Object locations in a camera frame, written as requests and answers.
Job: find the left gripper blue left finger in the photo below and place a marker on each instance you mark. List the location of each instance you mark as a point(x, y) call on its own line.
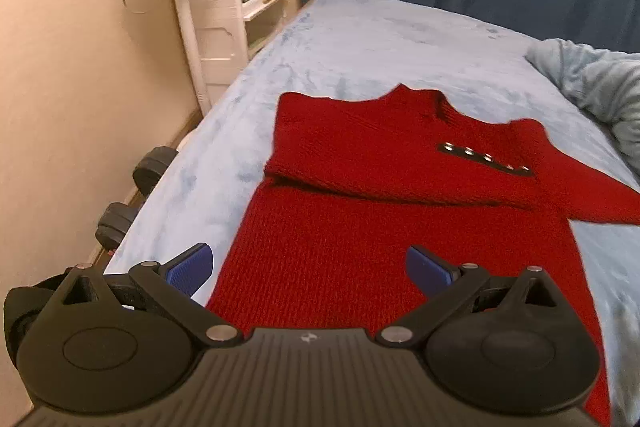
point(168, 289)

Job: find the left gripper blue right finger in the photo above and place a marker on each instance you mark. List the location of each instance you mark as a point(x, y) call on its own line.
point(449, 289)

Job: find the red knit sweater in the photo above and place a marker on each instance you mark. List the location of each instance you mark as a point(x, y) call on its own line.
point(318, 268)

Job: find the black clothing pile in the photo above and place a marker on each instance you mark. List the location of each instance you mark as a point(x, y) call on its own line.
point(22, 306)

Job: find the black dumbbell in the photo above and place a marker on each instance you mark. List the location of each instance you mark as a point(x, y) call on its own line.
point(117, 218)

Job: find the grey-blue fleece blanket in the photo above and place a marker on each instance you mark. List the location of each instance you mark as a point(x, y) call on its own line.
point(601, 82)

